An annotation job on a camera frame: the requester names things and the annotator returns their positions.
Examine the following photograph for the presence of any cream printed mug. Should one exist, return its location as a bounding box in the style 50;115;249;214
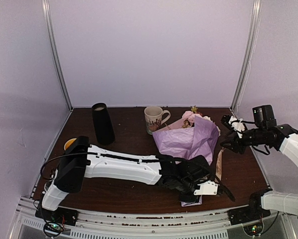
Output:
144;106;171;135

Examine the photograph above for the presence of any floral mug yellow inside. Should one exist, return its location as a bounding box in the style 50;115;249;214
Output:
64;138;76;150

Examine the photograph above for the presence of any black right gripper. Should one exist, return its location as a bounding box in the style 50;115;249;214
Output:
220;127;266;154

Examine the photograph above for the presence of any left aluminium frame post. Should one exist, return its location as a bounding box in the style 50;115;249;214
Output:
41;0;73;112

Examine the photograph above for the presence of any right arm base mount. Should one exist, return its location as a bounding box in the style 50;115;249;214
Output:
227;189;271;238

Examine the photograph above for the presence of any right aluminium frame post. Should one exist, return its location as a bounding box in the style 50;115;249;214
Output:
231;0;262;114

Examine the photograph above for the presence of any aluminium frame post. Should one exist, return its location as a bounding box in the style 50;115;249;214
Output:
231;0;262;114
41;0;73;112

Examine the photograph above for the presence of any purple flower bouquet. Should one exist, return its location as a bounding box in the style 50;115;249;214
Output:
151;106;221;207

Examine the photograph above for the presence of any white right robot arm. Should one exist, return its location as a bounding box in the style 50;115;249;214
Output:
220;105;298;220

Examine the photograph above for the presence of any white vented front rail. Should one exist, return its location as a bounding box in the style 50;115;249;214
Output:
7;197;297;239

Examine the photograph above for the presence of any beige satin ribbon bow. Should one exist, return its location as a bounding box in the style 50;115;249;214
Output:
216;147;225;180

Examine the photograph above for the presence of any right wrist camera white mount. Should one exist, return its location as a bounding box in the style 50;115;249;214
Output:
221;115;246;138

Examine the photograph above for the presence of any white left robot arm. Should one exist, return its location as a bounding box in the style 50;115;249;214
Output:
41;136;219;221

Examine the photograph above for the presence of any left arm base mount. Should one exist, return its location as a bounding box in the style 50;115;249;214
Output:
33;200;78;239

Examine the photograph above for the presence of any black tall vase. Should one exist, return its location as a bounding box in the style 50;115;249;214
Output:
92;103;115;145

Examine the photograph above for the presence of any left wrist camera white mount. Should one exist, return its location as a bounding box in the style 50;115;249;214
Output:
193;181;224;196

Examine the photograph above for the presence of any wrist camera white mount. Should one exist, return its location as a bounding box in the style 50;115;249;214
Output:
193;181;224;196
221;115;246;138

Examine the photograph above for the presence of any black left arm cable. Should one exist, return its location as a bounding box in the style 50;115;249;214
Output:
40;151;236;202

